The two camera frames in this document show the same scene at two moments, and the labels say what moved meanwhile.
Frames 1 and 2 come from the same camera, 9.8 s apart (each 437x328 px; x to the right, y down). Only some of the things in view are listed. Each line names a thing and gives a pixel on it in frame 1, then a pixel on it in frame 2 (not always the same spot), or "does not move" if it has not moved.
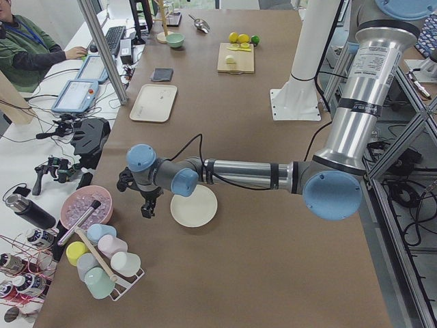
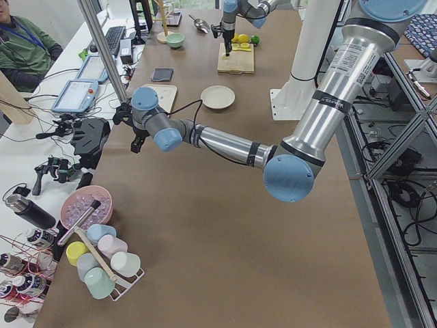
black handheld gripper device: [61, 169] does not move
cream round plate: [195, 210] → [218, 97]
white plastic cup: [125, 263] does not move
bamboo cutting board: [244, 62] does not move
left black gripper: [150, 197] → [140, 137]
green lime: [255, 39] does not move
